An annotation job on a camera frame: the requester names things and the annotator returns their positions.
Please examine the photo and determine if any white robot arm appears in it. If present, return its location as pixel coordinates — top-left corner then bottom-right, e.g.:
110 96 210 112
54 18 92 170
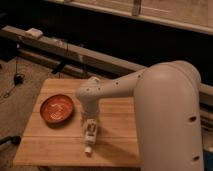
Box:
76 61 204 171

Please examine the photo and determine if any black cable with plug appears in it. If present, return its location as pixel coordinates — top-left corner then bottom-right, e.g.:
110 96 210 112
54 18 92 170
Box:
2 36 25 99

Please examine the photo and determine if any orange ceramic bowl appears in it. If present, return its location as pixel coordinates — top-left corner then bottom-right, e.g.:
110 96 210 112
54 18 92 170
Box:
40 94 74 124

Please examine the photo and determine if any wooden table board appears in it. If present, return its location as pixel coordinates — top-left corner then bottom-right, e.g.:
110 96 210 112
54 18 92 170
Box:
13 79 139 167

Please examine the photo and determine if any wooden beam on floor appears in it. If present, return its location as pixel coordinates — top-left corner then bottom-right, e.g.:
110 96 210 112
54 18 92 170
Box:
0 25 213 108

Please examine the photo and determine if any white plastic bottle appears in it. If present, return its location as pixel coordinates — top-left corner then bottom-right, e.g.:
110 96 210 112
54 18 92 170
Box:
84 119 98 155

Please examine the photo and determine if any small white box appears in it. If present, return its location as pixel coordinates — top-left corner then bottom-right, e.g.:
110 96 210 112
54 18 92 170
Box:
26 28 43 38

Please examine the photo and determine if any wooden shelf ledge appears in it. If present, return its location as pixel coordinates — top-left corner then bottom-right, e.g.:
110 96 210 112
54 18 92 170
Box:
46 0 213 35

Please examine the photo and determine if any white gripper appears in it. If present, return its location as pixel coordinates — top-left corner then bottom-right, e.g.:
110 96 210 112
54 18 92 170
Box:
81 105 99 130

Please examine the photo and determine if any black object at left edge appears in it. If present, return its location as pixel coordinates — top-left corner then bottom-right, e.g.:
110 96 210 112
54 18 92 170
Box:
0 136 21 145

